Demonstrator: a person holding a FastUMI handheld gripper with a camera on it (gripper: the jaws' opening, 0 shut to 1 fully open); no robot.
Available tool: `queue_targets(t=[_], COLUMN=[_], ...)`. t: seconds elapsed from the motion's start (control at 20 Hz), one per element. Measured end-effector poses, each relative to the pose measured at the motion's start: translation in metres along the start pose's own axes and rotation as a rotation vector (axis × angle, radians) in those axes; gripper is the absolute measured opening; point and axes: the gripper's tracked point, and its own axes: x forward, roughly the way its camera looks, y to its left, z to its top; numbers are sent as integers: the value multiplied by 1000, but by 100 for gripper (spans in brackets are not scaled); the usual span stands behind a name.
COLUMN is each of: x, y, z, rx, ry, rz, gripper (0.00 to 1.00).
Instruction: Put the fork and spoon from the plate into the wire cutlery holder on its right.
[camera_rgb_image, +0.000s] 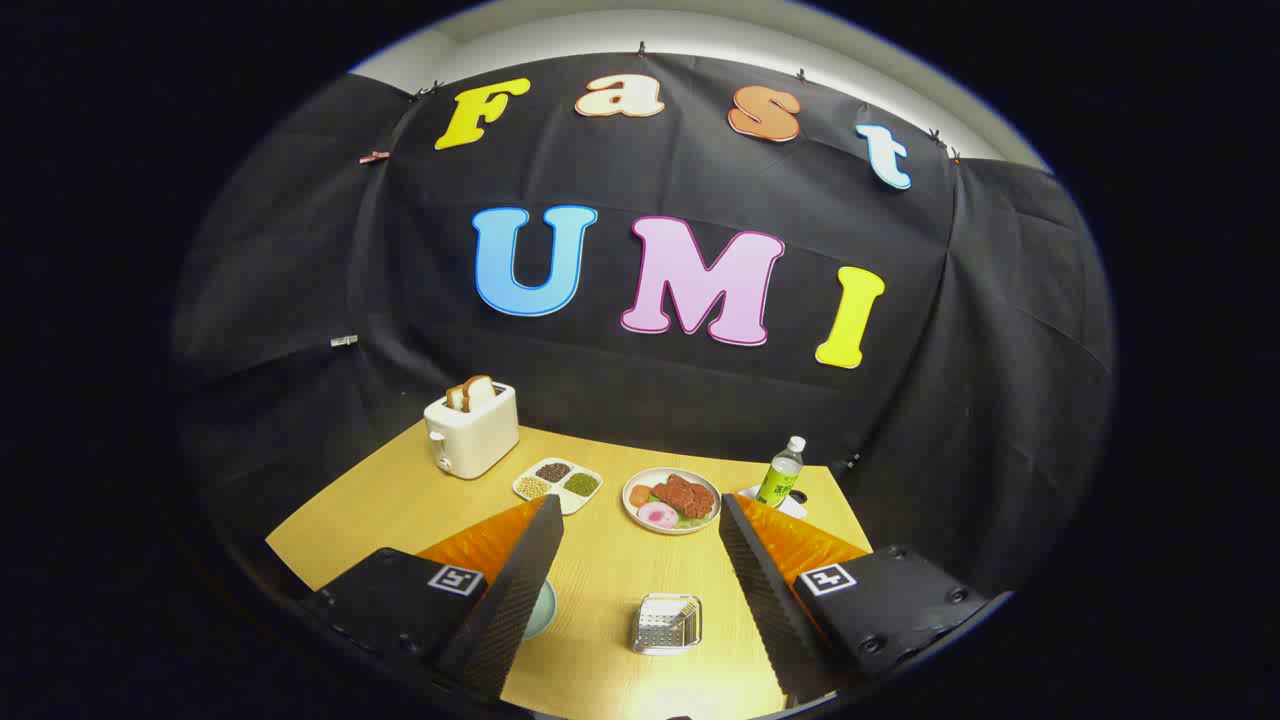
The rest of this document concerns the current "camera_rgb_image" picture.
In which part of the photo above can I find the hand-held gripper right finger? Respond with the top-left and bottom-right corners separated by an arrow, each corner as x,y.
718,493 -> 1001,706

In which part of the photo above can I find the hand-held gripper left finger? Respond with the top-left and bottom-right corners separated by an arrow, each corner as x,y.
300,495 -> 566,701

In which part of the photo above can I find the pale green plate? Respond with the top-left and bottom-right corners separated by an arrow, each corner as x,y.
522,578 -> 558,641

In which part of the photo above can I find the white square coaster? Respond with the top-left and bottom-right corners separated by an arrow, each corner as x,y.
738,486 -> 808,520

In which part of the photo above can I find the white divided bean tray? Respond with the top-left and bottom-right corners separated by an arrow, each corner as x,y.
512,457 -> 604,516

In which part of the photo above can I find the green label drink bottle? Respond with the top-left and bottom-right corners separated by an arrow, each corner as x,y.
756,436 -> 807,508

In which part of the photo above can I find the red steak piece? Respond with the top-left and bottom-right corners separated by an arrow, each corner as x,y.
652,474 -> 717,520

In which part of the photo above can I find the white food plate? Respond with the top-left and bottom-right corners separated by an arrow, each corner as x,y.
621,467 -> 722,536

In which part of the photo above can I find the white toaster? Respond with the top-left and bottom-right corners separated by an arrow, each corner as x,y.
424,383 -> 521,480

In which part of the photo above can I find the black backdrop cloth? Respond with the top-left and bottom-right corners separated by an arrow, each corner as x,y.
170,45 -> 1116,601

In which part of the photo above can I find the metal wire basket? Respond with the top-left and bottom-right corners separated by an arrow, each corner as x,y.
631,593 -> 703,656

